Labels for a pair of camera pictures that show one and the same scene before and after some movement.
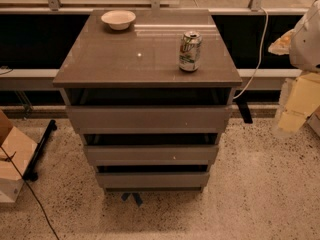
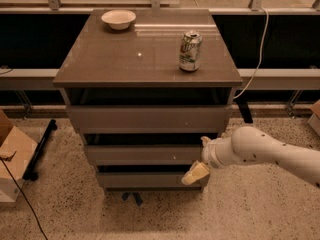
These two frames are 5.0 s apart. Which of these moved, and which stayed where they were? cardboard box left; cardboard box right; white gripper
Moved: white gripper
Stayed: cardboard box right; cardboard box left
